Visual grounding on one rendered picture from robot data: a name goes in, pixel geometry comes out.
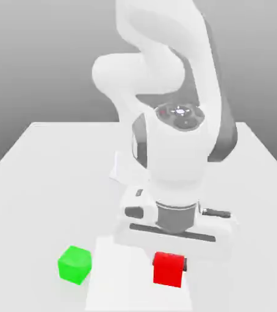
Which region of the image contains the small red cube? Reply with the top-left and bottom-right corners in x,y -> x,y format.
152,251 -> 185,289

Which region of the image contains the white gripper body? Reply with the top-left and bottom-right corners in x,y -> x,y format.
113,214 -> 239,257

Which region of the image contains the small green cube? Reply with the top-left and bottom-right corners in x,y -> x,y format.
57,245 -> 93,286

